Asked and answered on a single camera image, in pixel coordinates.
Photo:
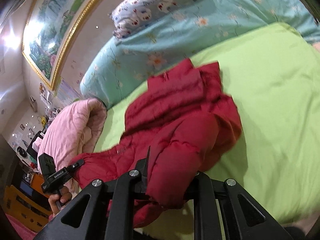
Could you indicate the red puffer jacket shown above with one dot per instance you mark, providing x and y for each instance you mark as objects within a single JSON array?
[{"x": 183, "y": 123}]

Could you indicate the orange yellow storage box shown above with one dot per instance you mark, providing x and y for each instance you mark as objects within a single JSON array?
[{"x": 25, "y": 202}]

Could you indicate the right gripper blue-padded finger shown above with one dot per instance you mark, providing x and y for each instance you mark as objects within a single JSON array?
[{"x": 142, "y": 167}]

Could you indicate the pink quilted blanket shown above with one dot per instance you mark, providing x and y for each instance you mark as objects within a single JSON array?
[{"x": 75, "y": 130}]

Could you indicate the cartoon print pillow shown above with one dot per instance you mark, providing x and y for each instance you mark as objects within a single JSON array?
[{"x": 131, "y": 16}]

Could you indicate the teal floral duvet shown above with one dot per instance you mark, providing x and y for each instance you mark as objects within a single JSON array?
[{"x": 122, "y": 65}]

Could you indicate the gold framed landscape painting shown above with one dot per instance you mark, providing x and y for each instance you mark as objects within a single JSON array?
[{"x": 49, "y": 31}]

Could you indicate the person's left hand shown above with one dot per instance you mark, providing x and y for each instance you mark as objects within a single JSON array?
[{"x": 58, "y": 201}]

